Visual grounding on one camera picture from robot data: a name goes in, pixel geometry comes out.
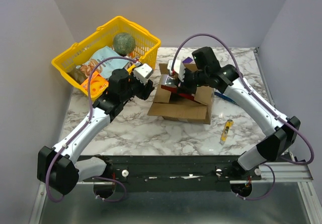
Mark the orange toy package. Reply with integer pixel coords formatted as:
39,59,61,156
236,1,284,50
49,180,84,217
90,71,109,98

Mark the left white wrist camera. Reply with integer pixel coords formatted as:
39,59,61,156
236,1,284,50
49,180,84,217
132,63,154,85

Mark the yellow utility knife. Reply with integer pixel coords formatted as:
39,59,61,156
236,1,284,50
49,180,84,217
220,119,233,144

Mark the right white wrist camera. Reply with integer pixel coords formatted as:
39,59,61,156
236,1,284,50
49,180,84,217
167,59,186,82

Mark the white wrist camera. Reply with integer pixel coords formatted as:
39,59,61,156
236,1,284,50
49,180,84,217
167,59,186,82
132,63,154,85

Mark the dark red snack packet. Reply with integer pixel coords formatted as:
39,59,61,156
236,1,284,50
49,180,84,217
160,74,196,102

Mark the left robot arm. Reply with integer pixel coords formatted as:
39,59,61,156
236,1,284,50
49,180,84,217
37,64,154,195

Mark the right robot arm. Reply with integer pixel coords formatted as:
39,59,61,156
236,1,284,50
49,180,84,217
170,47,300,180

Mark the brown cardboard express box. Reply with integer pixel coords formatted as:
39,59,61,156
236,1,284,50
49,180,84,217
147,63,215,125

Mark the yellow plastic shopping basket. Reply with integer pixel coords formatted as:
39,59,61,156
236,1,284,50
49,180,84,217
52,16,161,95

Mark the purple long box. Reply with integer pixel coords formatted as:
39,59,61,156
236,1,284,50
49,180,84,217
182,57,194,64

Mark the green melon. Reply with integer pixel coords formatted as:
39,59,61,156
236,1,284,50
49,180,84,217
113,32,136,55

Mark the blue white product box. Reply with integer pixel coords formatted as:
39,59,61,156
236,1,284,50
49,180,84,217
214,92,238,105

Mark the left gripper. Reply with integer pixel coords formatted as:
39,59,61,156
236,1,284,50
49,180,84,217
121,67,155,102

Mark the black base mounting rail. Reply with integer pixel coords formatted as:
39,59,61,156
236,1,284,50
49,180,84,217
75,155,292,193

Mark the light blue snack bag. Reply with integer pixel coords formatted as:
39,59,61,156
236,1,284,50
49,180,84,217
76,46,130,79

